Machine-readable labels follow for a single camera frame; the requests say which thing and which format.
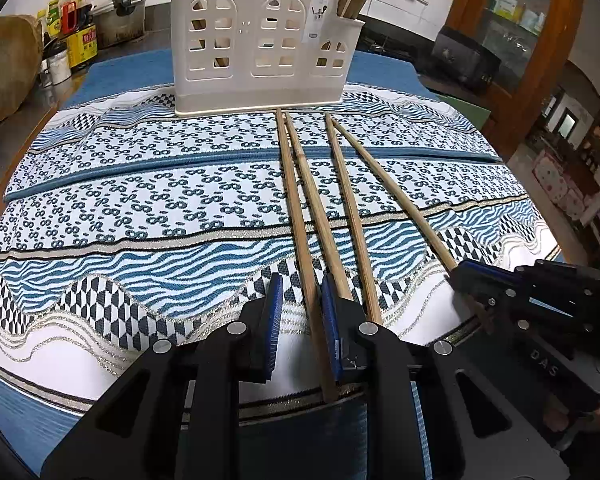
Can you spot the dark sauce bottle yellow label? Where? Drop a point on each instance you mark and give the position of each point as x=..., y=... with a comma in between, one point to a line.
x=84, y=42

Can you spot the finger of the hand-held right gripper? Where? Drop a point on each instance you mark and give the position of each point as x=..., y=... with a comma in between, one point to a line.
x=500, y=300
x=485, y=275

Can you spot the wooden glass door cabinet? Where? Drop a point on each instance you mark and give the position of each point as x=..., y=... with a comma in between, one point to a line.
x=555, y=60

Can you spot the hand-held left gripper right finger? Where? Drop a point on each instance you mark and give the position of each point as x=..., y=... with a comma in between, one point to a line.
x=332, y=330

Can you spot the white jar black lid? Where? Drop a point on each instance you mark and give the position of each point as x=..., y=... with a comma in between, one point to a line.
x=60, y=67

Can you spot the green label bottle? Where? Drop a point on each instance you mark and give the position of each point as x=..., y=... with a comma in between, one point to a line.
x=53, y=20

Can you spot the black box appliance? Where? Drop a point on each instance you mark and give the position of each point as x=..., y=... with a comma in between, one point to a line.
x=465, y=60

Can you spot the dark cooking pot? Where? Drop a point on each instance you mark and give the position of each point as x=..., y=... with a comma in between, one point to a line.
x=120, y=22

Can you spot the white plastic chopstick holder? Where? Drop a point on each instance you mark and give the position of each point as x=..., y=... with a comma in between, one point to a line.
x=240, y=95

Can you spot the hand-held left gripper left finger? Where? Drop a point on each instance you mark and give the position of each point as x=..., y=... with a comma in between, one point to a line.
x=275, y=330

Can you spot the green cloth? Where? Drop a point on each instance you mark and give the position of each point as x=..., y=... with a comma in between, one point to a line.
x=462, y=110

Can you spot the round wooden chopping board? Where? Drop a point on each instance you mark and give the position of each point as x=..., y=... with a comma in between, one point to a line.
x=7, y=65

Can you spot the blue patterned woven mat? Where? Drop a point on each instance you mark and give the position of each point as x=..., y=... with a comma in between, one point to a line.
x=130, y=140
x=130, y=260

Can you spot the black gas stove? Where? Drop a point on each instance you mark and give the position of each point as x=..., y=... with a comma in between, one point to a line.
x=395, y=52

